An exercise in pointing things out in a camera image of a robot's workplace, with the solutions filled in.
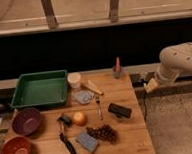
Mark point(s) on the small dark toy object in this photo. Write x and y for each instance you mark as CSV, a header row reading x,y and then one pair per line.
x,y
64,120

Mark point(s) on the blue sponge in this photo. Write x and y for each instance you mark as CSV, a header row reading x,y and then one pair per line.
x,y
87,142

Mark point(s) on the orange carrot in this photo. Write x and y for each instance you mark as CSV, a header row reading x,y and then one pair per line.
x,y
117,68

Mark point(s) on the blue box at left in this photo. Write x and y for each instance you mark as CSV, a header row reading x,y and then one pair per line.
x,y
4,122

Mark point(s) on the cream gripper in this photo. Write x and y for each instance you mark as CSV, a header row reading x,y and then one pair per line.
x,y
151,85

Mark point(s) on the yellow banana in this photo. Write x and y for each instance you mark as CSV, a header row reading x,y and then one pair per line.
x,y
91,86

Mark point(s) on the black eraser block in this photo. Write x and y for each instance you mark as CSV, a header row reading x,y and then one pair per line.
x,y
119,111

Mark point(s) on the orange fruit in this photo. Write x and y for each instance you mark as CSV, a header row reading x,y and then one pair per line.
x,y
79,118

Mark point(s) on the black handled knife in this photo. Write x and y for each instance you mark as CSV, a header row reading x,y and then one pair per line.
x,y
64,139

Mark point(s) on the crumpled grey cloth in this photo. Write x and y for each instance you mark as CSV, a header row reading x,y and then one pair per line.
x,y
84,97

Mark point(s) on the purple bowl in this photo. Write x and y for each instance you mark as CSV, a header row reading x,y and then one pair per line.
x,y
27,121

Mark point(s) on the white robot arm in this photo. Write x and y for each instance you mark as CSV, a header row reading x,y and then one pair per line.
x,y
175,59

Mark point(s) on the orange bowl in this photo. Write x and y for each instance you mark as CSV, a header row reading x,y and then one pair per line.
x,y
16,145

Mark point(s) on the green plastic tray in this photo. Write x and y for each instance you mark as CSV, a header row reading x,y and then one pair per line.
x,y
41,89

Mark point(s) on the dark grape bunch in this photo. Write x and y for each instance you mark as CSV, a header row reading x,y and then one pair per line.
x,y
104,133

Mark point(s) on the white cup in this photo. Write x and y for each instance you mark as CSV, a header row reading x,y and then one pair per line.
x,y
74,79

